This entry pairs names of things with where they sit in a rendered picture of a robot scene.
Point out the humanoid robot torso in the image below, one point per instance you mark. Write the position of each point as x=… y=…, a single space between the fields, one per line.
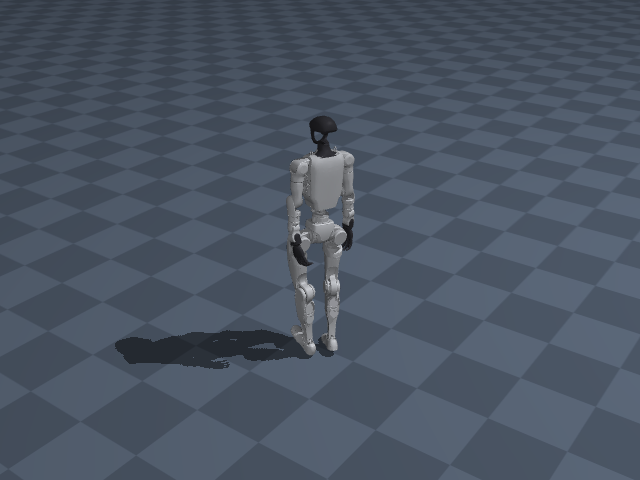
x=322 y=189

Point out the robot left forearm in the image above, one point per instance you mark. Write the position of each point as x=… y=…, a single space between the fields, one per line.
x=293 y=219

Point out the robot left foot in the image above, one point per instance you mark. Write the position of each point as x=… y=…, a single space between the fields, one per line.
x=297 y=333

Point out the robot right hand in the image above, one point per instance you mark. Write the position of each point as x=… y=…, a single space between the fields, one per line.
x=349 y=232

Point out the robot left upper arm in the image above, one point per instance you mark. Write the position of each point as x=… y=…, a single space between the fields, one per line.
x=298 y=168

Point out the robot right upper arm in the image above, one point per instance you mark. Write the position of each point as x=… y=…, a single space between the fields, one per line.
x=347 y=186

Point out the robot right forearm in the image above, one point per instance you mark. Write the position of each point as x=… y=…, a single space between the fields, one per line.
x=348 y=208

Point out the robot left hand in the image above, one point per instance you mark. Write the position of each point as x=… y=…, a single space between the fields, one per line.
x=298 y=252

